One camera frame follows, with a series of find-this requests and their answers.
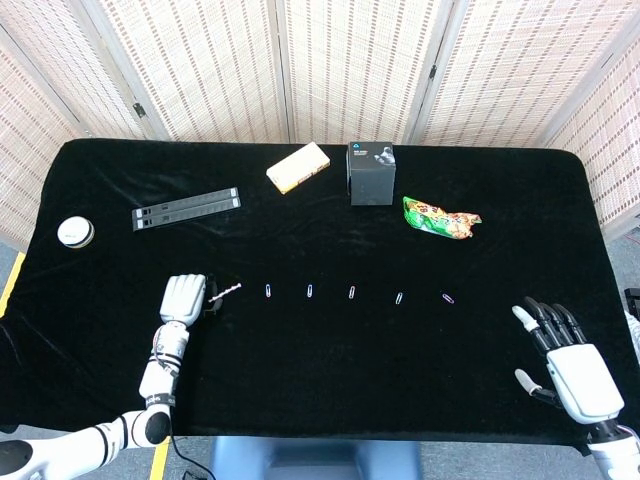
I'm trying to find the woven folding screen panel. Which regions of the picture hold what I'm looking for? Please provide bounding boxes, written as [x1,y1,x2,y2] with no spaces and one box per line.
[544,39,640,241]
[94,0,291,144]
[274,0,451,146]
[0,0,151,139]
[409,0,640,149]
[0,24,86,249]

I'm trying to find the green snack bag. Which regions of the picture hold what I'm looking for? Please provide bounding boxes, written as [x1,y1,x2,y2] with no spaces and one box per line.
[402,195,483,241]

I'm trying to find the black box on floor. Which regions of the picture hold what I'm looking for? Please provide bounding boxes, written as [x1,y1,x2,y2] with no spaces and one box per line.
[623,287,640,326]

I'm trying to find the silver rod tool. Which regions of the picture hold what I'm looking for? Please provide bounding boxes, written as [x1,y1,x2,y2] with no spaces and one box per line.
[208,283,243,302]

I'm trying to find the yellow and white box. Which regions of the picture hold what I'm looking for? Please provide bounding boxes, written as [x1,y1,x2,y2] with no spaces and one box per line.
[265,141,332,195]

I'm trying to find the black velvet table cloth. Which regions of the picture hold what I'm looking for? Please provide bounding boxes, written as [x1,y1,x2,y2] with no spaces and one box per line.
[0,138,640,446]

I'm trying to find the black cube carton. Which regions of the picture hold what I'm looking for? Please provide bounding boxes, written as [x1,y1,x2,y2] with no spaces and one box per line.
[347,141,397,207]

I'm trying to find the round white tin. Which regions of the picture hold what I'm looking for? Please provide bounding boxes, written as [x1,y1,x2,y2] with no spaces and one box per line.
[57,215,95,249]

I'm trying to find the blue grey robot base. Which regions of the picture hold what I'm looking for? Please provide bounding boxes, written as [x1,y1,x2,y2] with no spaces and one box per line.
[208,435,421,480]

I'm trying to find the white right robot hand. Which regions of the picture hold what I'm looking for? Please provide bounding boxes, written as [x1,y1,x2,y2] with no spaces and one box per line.
[511,296,626,426]

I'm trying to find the black folded laptop stand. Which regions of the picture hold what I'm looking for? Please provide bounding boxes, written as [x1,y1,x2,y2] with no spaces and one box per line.
[131,187,242,233]

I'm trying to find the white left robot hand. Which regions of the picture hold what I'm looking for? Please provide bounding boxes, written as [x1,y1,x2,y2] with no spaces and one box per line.
[158,273,220,325]

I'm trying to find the black floor cable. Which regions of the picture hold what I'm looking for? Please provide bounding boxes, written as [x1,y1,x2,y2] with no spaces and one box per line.
[171,436,215,480]

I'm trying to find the yellow floor tape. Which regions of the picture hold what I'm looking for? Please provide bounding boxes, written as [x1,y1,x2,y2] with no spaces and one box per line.
[149,442,172,480]
[0,251,27,319]

